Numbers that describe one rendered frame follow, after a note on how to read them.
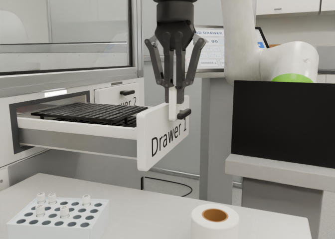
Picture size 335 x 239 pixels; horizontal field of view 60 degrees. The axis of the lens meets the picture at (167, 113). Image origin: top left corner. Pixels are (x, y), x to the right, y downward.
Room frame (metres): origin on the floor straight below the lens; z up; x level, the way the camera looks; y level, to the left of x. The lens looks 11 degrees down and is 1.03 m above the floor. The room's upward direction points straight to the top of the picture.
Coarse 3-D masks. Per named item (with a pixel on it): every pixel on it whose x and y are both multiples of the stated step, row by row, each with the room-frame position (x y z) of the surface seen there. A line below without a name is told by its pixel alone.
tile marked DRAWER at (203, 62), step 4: (200, 60) 1.43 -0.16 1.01; (204, 60) 1.43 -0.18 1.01; (208, 60) 1.44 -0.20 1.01; (212, 60) 1.44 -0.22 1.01; (216, 60) 1.45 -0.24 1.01; (200, 64) 1.41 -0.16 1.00; (204, 64) 1.42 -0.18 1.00; (208, 64) 1.42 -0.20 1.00; (212, 64) 1.43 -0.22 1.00; (216, 64) 1.43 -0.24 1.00
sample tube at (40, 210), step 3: (36, 207) 0.40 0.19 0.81; (39, 207) 0.40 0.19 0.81; (42, 207) 0.40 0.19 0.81; (36, 210) 0.39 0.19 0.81; (39, 210) 0.39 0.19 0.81; (42, 210) 0.40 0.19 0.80; (36, 213) 0.40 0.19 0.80; (39, 213) 0.39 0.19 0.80; (42, 213) 0.40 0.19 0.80; (39, 216) 0.39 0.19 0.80; (42, 216) 0.40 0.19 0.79
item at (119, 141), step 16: (32, 128) 0.62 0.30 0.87; (48, 128) 0.61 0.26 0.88; (64, 128) 0.59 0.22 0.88; (80, 128) 0.58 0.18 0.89; (96, 128) 0.56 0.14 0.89; (112, 128) 0.55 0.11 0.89; (128, 128) 0.54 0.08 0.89; (32, 144) 0.62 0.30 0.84; (48, 144) 0.60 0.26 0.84; (64, 144) 0.59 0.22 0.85; (80, 144) 0.58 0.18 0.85; (96, 144) 0.56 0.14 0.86; (112, 144) 0.55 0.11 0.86; (128, 144) 0.54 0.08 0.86
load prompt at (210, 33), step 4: (196, 32) 1.55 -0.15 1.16; (200, 32) 1.55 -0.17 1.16; (204, 32) 1.56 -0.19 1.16; (208, 32) 1.57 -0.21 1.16; (212, 32) 1.57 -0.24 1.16; (216, 32) 1.58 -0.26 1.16; (220, 32) 1.59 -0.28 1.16; (212, 36) 1.55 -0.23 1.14; (216, 36) 1.56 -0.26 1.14; (220, 36) 1.57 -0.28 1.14
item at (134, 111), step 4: (136, 108) 0.73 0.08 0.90; (140, 108) 0.73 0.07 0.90; (144, 108) 0.74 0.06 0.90; (124, 112) 0.68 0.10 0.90; (128, 112) 0.68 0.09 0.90; (132, 112) 0.68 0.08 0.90; (136, 112) 0.69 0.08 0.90; (116, 116) 0.63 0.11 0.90; (120, 116) 0.63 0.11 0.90; (124, 116) 0.64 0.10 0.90; (128, 116) 0.66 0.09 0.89; (108, 120) 0.60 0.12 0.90; (112, 120) 0.60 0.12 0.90; (116, 120) 0.60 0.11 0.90
